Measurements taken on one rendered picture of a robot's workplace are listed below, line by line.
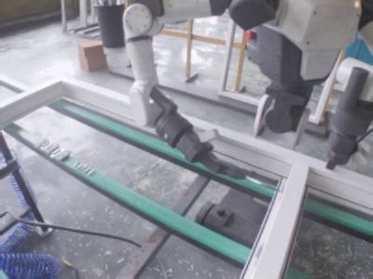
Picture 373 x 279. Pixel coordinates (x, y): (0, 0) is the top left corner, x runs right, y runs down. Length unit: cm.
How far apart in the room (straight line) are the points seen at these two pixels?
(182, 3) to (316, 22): 34
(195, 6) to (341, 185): 61
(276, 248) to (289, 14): 54
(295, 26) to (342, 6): 14
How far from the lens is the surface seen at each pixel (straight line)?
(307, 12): 71
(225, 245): 60
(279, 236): 56
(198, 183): 76
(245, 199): 163
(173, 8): 68
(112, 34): 490
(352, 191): 79
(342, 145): 68
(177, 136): 68
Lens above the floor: 138
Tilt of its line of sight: 35 degrees down
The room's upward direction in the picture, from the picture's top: 3 degrees clockwise
